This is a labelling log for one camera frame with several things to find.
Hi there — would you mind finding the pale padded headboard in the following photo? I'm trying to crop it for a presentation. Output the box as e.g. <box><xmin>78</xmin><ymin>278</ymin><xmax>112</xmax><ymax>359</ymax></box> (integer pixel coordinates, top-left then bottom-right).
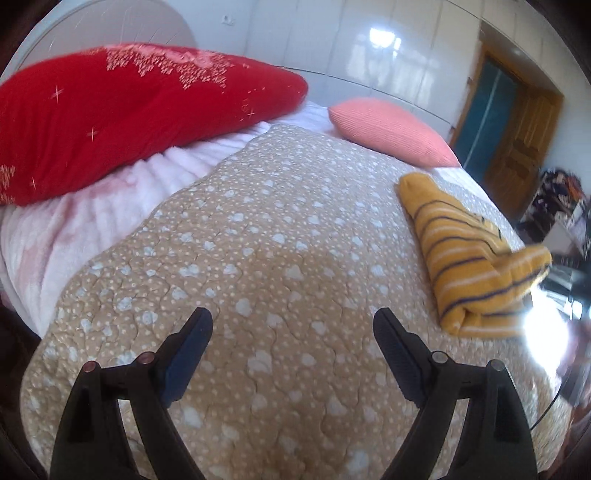
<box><xmin>0</xmin><ymin>0</ymin><xmax>195</xmax><ymax>84</ymax></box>

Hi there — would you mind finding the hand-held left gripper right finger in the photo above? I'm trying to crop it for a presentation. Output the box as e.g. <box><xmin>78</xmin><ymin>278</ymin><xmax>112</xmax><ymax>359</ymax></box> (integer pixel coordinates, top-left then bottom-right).
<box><xmin>373</xmin><ymin>308</ymin><xmax>539</xmax><ymax>480</ymax></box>

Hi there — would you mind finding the yellow striped sweater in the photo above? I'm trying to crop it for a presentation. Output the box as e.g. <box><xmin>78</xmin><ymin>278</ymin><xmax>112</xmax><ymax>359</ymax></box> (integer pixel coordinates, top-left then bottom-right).
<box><xmin>398</xmin><ymin>173</ymin><xmax>553</xmax><ymax>339</ymax></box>

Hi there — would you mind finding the beige heart-print quilted blanket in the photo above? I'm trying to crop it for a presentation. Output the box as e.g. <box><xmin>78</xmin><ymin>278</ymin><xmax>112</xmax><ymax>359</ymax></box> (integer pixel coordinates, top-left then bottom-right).
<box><xmin>21</xmin><ymin>124</ymin><xmax>573</xmax><ymax>480</ymax></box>

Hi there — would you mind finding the red patterned pillow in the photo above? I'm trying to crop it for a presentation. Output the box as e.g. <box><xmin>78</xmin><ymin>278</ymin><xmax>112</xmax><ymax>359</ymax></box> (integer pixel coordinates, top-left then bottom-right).
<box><xmin>0</xmin><ymin>42</ymin><xmax>309</xmax><ymax>207</ymax></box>

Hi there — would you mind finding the black cable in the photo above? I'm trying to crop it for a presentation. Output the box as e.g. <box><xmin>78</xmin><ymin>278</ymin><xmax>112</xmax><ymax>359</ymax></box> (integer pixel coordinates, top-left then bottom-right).
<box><xmin>529</xmin><ymin>369</ymin><xmax>568</xmax><ymax>432</ymax></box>

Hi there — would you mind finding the wooden door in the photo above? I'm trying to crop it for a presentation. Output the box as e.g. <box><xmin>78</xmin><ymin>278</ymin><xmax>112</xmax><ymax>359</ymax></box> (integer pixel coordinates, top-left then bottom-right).
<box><xmin>485</xmin><ymin>85</ymin><xmax>561</xmax><ymax>215</ymax></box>

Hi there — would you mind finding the white glossy wardrobe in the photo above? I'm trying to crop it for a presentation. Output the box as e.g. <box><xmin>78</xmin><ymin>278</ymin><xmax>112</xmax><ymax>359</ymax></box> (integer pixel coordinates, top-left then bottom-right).
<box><xmin>175</xmin><ymin>0</ymin><xmax>483</xmax><ymax>134</ymax></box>

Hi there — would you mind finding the pink ribbed pillow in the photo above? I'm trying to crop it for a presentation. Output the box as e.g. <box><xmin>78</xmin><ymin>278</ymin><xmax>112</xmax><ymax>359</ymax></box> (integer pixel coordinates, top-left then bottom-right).
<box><xmin>329</xmin><ymin>98</ymin><xmax>461</xmax><ymax>168</ymax></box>

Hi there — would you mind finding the white fluffy bed sheet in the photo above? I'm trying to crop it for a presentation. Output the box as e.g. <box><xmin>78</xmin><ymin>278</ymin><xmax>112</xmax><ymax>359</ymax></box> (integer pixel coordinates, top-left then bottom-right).
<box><xmin>0</xmin><ymin>102</ymin><xmax>342</xmax><ymax>337</ymax></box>

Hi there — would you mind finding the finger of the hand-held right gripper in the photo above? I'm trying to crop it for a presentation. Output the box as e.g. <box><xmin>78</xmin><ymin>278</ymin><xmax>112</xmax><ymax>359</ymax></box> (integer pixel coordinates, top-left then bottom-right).
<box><xmin>540</xmin><ymin>265</ymin><xmax>578</xmax><ymax>298</ymax></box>

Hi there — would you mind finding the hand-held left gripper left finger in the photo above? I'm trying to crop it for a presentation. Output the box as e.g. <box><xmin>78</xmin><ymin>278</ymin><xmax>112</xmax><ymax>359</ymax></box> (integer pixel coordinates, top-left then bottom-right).
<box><xmin>50</xmin><ymin>307</ymin><xmax>214</xmax><ymax>480</ymax></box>

